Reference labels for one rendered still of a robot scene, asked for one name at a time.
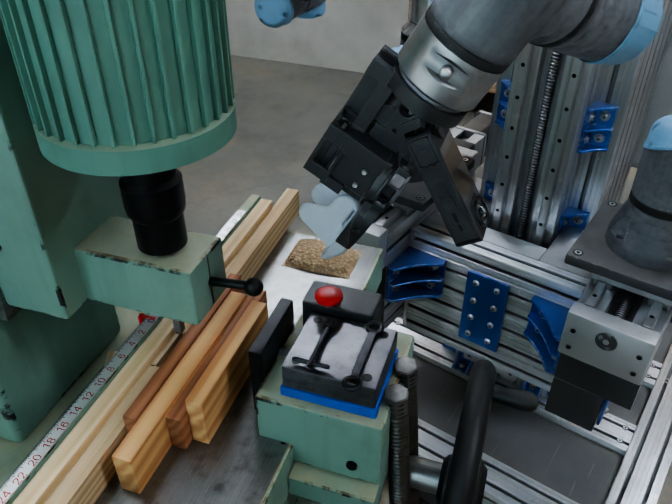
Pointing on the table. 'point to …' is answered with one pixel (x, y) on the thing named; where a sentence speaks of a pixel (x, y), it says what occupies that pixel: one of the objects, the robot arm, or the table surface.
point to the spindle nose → (156, 210)
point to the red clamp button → (328, 295)
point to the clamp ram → (270, 343)
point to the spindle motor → (124, 81)
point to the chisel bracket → (151, 272)
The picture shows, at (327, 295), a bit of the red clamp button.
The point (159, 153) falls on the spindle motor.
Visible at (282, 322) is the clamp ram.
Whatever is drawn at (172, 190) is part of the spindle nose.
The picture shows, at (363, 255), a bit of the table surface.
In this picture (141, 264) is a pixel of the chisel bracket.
